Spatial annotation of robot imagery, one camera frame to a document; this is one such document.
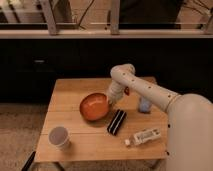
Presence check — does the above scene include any black table leg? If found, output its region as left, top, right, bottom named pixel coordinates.
left=21, top=151, right=36, bottom=171

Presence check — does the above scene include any metal frame post left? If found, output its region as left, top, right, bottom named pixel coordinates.
left=40, top=0, right=57, bottom=35

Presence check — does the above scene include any white paper cup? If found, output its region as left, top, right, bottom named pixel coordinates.
left=48, top=126, right=70, bottom=150

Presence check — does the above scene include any metal frame post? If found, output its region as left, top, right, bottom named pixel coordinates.
left=110, top=0, right=120, bottom=35
left=40, top=0, right=57, bottom=35

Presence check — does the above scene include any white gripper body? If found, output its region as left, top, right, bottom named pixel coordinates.
left=107, top=81, right=125, bottom=105

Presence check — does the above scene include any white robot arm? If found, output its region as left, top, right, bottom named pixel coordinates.
left=107, top=64, right=213, bottom=171

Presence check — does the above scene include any small red object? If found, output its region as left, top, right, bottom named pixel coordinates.
left=124, top=87, right=130, bottom=96

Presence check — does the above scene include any small blue object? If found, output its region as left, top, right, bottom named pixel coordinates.
left=138, top=97, right=152, bottom=113

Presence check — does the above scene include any black low cabinet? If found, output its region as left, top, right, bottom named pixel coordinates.
left=0, top=38, right=213, bottom=102

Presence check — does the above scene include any metal frame post middle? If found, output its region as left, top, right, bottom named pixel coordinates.
left=110, top=0, right=120, bottom=35

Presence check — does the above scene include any wooden table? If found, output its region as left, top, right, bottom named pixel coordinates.
left=35, top=78, right=167, bottom=162

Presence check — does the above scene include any clear plastic bottle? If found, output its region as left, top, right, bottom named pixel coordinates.
left=124, top=128, right=161, bottom=147

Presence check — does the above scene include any orange ceramic bowl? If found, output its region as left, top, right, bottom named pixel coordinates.
left=79, top=93, right=109, bottom=121

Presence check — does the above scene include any black white striped box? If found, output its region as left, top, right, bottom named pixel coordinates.
left=107, top=109, right=127, bottom=136

